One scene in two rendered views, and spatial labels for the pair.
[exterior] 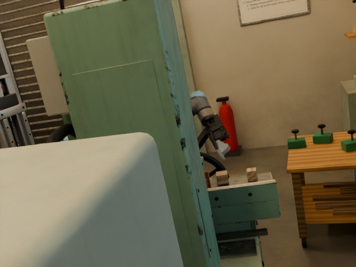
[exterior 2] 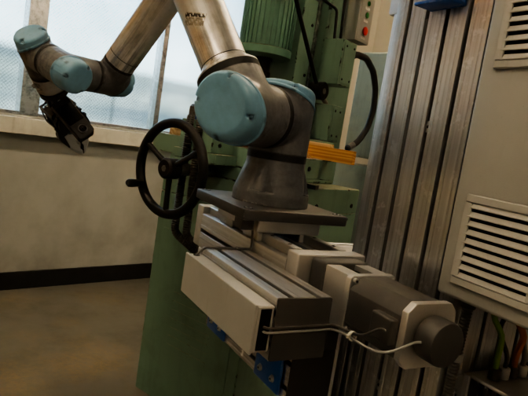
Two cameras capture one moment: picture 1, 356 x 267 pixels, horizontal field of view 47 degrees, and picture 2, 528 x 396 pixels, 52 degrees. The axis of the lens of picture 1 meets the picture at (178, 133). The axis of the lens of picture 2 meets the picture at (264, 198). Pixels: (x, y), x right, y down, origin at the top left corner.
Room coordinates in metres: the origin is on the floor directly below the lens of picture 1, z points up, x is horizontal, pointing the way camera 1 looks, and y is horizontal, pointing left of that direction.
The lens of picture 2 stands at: (2.75, 0.94, 0.95)
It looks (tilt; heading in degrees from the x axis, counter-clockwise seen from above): 7 degrees down; 208
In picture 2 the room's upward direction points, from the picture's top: 9 degrees clockwise
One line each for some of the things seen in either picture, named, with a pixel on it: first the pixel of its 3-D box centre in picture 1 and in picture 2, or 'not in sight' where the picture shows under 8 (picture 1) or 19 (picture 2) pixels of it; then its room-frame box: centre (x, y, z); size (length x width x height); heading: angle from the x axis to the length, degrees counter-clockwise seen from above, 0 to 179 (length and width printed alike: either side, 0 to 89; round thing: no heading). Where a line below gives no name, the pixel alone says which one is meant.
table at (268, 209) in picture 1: (185, 198); (228, 153); (1.29, 0.02, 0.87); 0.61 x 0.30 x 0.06; 81
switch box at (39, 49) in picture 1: (59, 73); (357, 20); (0.89, 0.22, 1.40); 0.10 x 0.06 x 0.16; 171
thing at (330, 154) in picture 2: not in sight; (273, 144); (1.20, 0.13, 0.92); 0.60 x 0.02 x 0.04; 81
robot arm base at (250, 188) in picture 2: not in sight; (273, 177); (1.81, 0.46, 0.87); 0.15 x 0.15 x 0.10
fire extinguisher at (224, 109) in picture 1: (228, 126); not in sight; (4.01, -0.52, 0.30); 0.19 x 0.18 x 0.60; 162
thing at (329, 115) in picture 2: not in sight; (324, 122); (1.03, 0.22, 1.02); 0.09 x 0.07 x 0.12; 81
